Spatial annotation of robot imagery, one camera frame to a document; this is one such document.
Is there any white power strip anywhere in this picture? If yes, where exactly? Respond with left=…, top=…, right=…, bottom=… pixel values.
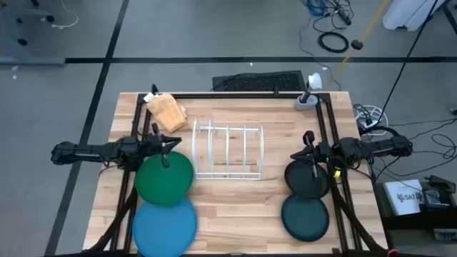
left=358, top=114, right=382, bottom=131

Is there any long black cable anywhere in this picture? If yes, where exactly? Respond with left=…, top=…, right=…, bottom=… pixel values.
left=376, top=0, right=441, bottom=124

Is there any white floor cable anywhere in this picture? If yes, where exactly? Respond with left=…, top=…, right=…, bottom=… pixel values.
left=51, top=0, right=79, bottom=29

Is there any grey office chair base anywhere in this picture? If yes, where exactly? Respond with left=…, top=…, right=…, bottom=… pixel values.
left=0, top=0, right=56, bottom=46

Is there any dark teal plate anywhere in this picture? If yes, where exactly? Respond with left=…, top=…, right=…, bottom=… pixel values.
left=280, top=193, right=331, bottom=243

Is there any black floor mat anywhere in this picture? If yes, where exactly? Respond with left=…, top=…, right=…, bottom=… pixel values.
left=211, top=70, right=307, bottom=93

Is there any black metal table frame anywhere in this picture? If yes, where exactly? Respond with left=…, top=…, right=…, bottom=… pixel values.
left=84, top=84, right=388, bottom=257

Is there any white cover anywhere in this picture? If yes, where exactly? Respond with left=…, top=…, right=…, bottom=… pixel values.
left=382, top=0, right=447, bottom=32

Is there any coiled black cable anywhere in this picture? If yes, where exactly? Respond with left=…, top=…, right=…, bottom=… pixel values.
left=317, top=31, right=350, bottom=54

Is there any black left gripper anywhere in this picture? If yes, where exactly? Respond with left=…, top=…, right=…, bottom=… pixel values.
left=141, top=123, right=183, bottom=168

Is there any black device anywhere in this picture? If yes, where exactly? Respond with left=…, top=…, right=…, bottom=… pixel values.
left=423, top=174, right=457, bottom=194

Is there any green plate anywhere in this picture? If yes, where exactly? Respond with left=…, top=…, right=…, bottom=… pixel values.
left=134, top=151, right=195, bottom=207

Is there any black side cabinet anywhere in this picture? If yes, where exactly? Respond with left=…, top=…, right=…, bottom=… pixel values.
left=373, top=180, right=457, bottom=243

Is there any white booklet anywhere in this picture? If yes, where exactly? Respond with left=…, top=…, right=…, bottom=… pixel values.
left=383, top=178, right=426, bottom=216

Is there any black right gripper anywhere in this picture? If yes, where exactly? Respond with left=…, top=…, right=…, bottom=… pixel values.
left=289, top=130, right=335, bottom=179

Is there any orange dish cloth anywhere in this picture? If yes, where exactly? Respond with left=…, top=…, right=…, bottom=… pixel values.
left=146, top=92, right=188, bottom=133

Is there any white wire dish rack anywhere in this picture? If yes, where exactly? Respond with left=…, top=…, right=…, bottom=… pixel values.
left=191, top=118, right=265, bottom=181

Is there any black power strip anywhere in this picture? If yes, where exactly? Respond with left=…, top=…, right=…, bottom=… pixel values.
left=335, top=5, right=353, bottom=26

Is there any blue cable bundle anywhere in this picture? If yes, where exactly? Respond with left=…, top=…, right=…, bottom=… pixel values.
left=305, top=0, right=328, bottom=17

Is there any grey desk foot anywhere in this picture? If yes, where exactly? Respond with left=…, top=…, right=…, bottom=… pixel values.
left=0, top=56, right=66, bottom=67

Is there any grey device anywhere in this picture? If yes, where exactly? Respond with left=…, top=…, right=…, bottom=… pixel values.
left=424, top=191, right=451, bottom=208

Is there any black plate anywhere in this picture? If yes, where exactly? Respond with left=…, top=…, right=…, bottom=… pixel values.
left=283, top=159, right=331, bottom=200

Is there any blue plate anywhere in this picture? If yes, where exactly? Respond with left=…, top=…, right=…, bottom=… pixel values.
left=131, top=198, right=199, bottom=257

